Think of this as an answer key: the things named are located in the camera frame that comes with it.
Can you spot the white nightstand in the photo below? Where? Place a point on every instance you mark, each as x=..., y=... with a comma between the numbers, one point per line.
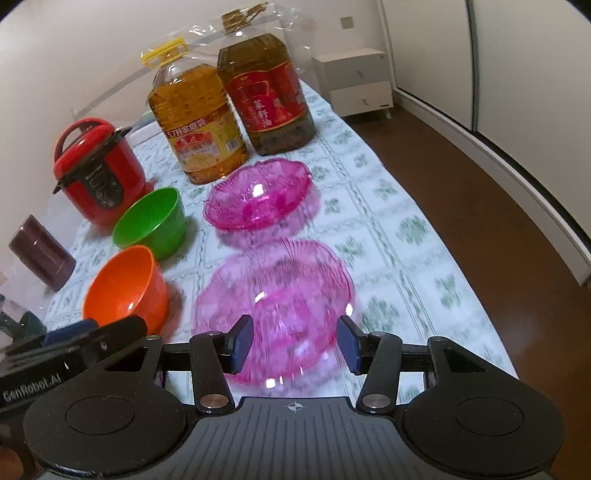
x=355, y=78

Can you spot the orange plastic bowl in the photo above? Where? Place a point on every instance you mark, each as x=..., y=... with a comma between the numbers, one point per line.
x=124, y=286

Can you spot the red electric pressure cooker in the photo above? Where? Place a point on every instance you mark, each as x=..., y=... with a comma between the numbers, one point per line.
x=99, y=180

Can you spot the dark oil bottle red label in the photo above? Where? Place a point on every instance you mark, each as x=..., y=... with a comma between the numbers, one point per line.
x=268, y=97

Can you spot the maroon thermos flask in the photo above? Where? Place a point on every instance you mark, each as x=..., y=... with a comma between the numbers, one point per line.
x=41, y=254

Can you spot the yellow oil bottle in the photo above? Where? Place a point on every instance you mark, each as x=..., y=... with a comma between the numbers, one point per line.
x=198, y=124

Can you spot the green floral tablecloth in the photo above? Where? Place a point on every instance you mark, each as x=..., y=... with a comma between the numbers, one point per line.
x=392, y=221

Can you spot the white sliding wardrobe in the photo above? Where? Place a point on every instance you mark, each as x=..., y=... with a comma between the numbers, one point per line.
x=517, y=78

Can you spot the green plastic bowl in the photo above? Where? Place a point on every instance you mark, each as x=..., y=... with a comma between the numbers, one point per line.
x=152, y=226

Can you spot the large pink plastic plate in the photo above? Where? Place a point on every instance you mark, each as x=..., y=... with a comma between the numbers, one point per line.
x=277, y=295

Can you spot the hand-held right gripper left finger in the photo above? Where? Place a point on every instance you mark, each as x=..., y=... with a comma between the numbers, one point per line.
x=240, y=344

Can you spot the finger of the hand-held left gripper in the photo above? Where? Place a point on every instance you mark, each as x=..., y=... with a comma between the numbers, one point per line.
x=115, y=337
x=69, y=332

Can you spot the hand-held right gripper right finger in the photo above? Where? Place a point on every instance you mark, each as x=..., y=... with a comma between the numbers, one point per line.
x=348, y=345

